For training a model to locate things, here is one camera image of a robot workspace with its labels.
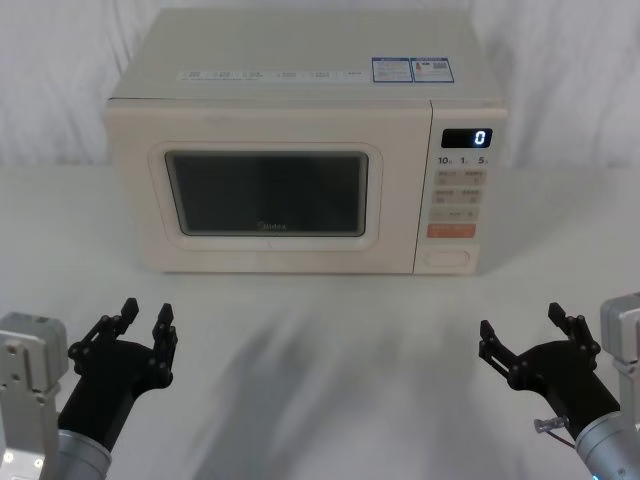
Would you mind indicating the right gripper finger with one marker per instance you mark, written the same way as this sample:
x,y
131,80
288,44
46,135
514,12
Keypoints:
x,y
502,355
577,332

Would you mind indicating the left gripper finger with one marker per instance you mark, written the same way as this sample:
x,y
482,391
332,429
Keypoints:
x,y
164,345
107,330

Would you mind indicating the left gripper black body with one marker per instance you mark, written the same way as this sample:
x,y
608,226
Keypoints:
x,y
110,385

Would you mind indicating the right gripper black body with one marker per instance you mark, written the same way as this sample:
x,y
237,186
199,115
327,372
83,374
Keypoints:
x,y
570,380

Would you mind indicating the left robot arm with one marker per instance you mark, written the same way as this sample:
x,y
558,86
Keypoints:
x,y
30,380

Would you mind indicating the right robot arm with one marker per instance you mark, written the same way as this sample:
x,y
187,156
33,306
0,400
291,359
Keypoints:
x,y
607,445

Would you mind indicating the white table cloth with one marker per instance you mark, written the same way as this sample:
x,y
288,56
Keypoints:
x,y
320,360

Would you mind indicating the oven control panel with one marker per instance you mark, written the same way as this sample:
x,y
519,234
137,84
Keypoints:
x,y
457,200

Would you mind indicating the cream microwave oven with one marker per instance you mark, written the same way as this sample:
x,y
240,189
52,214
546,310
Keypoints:
x,y
280,120

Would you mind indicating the white curtain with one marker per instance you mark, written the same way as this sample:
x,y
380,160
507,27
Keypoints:
x,y
60,75

